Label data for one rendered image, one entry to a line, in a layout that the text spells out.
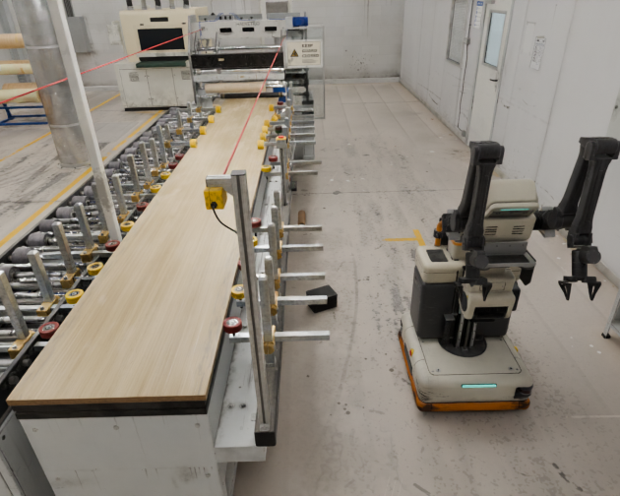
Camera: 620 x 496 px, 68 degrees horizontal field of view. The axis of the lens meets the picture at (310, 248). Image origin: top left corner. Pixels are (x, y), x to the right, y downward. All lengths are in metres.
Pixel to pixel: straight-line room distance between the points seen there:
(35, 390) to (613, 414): 2.89
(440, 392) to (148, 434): 1.53
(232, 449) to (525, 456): 1.57
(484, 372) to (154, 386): 1.76
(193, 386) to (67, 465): 0.65
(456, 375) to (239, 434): 1.28
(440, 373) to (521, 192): 1.09
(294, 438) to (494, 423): 1.11
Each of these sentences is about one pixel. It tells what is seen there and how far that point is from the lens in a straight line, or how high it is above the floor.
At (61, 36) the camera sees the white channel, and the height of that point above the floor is 1.97.
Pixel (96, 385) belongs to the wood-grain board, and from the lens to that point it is 1.91.
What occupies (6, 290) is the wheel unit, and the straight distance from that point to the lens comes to 2.29.
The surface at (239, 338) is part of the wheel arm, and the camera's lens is 2.05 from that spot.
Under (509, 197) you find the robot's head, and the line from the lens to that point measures 2.16.
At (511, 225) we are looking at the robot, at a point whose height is 1.18.
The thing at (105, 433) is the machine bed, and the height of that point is 0.71.
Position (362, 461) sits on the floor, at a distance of 2.64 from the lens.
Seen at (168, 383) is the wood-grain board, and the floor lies 0.90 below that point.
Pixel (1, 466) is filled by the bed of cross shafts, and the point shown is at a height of 0.54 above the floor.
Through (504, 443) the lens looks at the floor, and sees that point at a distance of 2.86.
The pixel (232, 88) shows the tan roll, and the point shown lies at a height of 1.05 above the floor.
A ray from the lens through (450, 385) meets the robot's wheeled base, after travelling 2.70.
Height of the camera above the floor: 2.13
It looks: 29 degrees down
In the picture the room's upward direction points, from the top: 2 degrees counter-clockwise
